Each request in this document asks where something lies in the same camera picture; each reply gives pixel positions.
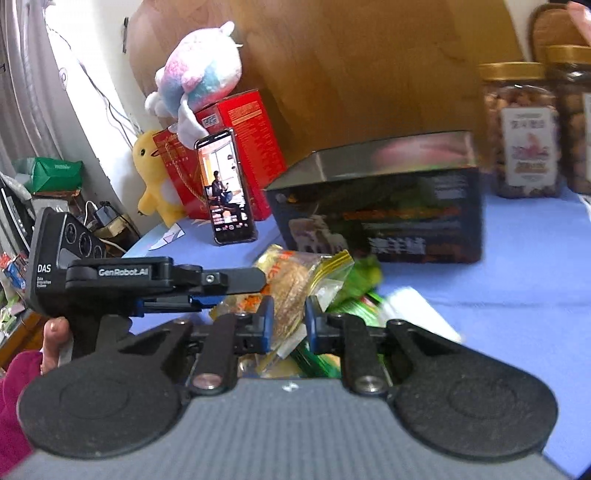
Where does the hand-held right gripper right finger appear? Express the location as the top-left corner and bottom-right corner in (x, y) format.
(305, 295), (462, 398)

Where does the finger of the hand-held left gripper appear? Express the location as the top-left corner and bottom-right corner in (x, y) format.
(173, 264), (269, 297)

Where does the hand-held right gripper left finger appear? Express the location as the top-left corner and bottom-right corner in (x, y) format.
(115, 295), (276, 398)

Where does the orange snack packet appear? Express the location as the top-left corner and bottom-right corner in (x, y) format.
(210, 294), (260, 325)

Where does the clear cracker zip bag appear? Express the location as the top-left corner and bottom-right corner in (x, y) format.
(252, 244), (356, 370)

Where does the green snack packet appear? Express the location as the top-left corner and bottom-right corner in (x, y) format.
(295, 256), (386, 379)

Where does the white snack packet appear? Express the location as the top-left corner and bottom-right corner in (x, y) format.
(369, 286), (463, 344)

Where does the black tin box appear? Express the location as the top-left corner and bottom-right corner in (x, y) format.
(264, 130), (485, 265)

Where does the person's left hand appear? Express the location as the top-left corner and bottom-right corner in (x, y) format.
(41, 316), (75, 376)

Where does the smartphone in clear case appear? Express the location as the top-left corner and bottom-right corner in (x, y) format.
(194, 128), (258, 245)

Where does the green paper bag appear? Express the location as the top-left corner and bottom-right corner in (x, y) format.
(14, 157), (85, 195)

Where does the yellow duck plush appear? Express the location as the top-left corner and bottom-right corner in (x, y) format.
(132, 129), (186, 227)

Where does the red gift box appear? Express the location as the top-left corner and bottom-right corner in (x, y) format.
(152, 89), (288, 221)

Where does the grey curtain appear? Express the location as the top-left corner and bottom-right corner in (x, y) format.
(0, 0), (56, 171)

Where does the pastel plush toy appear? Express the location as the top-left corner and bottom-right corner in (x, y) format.
(144, 21), (244, 145)

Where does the blue printed tablecloth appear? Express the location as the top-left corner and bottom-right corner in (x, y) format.
(122, 185), (591, 478)

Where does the wooden board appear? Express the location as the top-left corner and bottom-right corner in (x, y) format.
(126, 0), (532, 169)

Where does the cashew jar gold lid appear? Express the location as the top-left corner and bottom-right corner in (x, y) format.
(478, 61), (565, 199)

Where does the pecan jar gold lid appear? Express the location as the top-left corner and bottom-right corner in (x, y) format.
(545, 45), (591, 195)

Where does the brown woven mat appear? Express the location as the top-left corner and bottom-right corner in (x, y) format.
(527, 4), (591, 63)

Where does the pink snack bag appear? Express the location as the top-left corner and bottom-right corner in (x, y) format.
(567, 0), (591, 38)

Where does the black wall cable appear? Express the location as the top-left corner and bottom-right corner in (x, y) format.
(46, 28), (141, 137)

